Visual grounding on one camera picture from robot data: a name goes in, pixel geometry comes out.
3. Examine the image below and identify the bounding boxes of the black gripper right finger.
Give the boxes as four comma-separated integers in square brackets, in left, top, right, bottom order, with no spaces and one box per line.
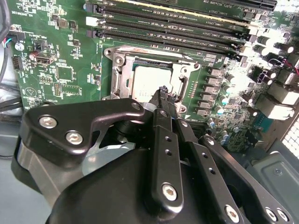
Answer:
[167,92,294,224]

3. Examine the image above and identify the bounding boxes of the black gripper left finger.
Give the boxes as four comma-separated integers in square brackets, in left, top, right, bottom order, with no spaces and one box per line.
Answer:
[20,85,185,215]

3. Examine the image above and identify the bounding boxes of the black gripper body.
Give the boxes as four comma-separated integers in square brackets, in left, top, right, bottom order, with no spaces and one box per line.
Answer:
[46,147,219,224]

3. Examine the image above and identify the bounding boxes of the silver green CPU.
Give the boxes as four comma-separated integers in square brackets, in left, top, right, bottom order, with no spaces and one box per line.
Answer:
[127,64,175,103]

